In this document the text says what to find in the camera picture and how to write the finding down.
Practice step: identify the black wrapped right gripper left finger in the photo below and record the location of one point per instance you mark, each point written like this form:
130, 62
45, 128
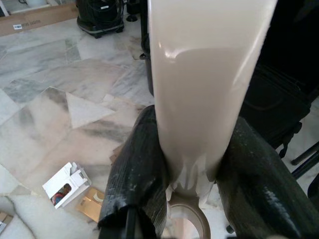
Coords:
134, 169

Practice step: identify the black wrapped right gripper right finger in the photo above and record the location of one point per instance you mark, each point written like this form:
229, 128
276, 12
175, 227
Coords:
259, 189

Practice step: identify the brown cardboard scrap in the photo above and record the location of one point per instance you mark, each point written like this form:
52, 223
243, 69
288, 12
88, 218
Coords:
116, 155

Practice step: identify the black tripod legs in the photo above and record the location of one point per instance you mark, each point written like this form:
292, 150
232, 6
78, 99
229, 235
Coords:
305, 155

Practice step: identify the gold brown cardboard sheet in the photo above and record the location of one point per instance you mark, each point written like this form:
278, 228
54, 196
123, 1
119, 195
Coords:
90, 206

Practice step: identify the white carton with window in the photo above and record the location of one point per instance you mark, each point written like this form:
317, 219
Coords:
77, 183

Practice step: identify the white triangular paper sheet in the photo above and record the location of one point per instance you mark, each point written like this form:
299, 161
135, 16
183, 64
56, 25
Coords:
84, 112

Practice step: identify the black fabric suitcase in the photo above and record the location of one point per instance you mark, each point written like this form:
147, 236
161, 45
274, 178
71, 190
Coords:
276, 107

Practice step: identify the small brown cardboard piece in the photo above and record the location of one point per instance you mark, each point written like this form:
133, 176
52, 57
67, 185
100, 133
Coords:
5, 220

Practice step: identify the small black stand foot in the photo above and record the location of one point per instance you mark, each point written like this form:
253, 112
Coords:
131, 18

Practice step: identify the black wheeled vacuum cleaner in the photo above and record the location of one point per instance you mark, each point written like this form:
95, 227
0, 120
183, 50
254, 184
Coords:
99, 17

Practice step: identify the long flat cardboard box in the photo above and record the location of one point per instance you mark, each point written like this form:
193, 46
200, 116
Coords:
37, 18

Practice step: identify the black upright post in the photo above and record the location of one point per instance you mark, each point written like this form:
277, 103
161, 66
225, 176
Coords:
147, 37

